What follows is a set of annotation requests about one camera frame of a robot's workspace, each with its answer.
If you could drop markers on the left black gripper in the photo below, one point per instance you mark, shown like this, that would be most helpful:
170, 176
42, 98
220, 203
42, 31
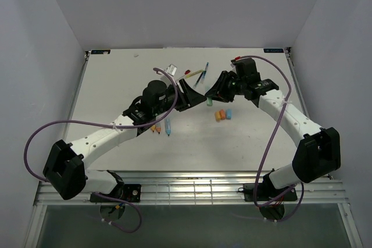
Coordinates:
185, 98

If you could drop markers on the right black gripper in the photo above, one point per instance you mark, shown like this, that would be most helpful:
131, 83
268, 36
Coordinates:
220, 86

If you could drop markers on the green highlighter pen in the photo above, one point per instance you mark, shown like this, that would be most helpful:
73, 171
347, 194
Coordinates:
209, 101

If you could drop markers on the orange pen cap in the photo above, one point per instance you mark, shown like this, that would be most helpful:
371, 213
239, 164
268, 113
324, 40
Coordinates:
222, 114

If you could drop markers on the blue pen cap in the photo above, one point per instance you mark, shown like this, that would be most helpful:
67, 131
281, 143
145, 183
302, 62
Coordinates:
228, 114

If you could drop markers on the yellow pen cap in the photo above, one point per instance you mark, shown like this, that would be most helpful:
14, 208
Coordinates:
217, 116

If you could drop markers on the yellow barrel pen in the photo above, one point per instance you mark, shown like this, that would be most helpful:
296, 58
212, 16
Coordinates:
194, 73

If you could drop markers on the blue capped pen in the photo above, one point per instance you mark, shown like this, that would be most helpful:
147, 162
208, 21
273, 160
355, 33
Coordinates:
204, 73

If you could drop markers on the blue highlighter pen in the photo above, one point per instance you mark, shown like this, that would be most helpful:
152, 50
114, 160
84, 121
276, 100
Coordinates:
167, 125

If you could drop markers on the orange highlighter pen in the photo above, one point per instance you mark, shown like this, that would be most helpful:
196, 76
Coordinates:
158, 128

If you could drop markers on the teal thin pen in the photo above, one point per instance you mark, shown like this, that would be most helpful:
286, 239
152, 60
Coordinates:
199, 79

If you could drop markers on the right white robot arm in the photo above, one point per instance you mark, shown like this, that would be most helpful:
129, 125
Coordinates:
317, 149

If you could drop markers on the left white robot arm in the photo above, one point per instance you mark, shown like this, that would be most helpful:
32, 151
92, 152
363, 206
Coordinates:
68, 165

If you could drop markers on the red tipped pen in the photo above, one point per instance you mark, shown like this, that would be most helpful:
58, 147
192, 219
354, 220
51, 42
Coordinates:
186, 72

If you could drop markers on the right blue corner label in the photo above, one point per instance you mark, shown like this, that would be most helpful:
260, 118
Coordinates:
273, 50

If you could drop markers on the blue corner label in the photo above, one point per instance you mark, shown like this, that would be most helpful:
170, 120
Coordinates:
101, 52
273, 50

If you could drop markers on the left blue corner label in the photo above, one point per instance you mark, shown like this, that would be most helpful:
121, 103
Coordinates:
101, 52

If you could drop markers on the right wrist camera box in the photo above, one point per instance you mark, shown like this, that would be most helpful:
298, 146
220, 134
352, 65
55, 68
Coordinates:
246, 68

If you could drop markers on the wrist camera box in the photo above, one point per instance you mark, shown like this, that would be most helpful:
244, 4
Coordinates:
246, 68
154, 93

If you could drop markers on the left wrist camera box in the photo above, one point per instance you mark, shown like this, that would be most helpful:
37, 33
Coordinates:
154, 93

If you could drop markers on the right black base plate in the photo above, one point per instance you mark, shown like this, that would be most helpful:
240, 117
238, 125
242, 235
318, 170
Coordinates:
265, 194

